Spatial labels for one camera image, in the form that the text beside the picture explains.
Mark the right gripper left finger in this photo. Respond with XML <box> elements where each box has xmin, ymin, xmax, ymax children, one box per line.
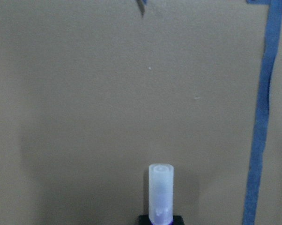
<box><xmin>137</xmin><ymin>214</ymin><xmax>152</xmax><ymax>225</ymax></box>

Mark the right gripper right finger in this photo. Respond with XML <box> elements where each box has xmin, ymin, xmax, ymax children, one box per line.
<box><xmin>172</xmin><ymin>215</ymin><xmax>185</xmax><ymax>225</ymax></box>

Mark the purple highlighter pen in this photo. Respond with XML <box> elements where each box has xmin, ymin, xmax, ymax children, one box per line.
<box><xmin>148</xmin><ymin>164</ymin><xmax>174</xmax><ymax>225</ymax></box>

